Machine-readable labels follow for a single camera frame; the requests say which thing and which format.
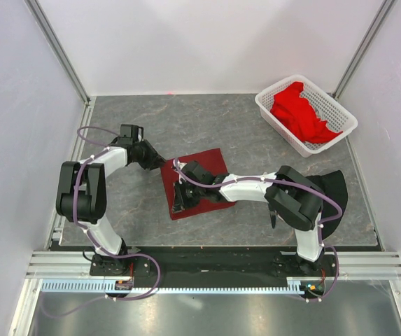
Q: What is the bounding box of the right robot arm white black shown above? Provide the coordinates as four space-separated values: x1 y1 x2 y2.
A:
172 158 323 276

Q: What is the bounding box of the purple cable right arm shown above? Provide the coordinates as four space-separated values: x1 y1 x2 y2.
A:
172 158 344 304

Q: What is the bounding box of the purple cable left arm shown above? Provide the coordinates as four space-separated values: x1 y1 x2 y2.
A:
41 126 162 319

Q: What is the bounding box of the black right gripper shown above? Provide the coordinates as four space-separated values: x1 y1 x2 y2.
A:
171 179 204 214

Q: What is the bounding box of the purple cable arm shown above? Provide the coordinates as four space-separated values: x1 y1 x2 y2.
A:
41 126 162 319
172 158 344 304

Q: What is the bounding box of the dark red cloth napkin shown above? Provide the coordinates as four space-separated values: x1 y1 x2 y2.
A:
160 148 235 221

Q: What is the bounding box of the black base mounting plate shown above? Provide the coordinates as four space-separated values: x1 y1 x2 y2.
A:
85 246 337 277

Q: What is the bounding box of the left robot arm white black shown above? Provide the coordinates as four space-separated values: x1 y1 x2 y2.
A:
56 124 166 275

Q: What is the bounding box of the silver knife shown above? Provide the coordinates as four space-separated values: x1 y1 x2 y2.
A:
269 210 277 229

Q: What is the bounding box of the blue-white cable duct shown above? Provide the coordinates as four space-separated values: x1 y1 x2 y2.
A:
41 279 304 295

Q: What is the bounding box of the bright red cloth in basket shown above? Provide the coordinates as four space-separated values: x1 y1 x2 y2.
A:
270 81 342 144

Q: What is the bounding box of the white plastic basket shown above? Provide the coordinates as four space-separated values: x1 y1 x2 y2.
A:
255 74 358 158

